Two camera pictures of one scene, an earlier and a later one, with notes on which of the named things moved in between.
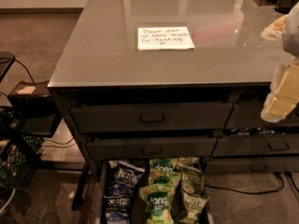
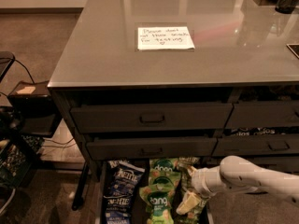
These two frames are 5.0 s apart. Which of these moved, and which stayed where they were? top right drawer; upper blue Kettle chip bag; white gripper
Moved: white gripper
Stayed: top right drawer; upper blue Kettle chip bag
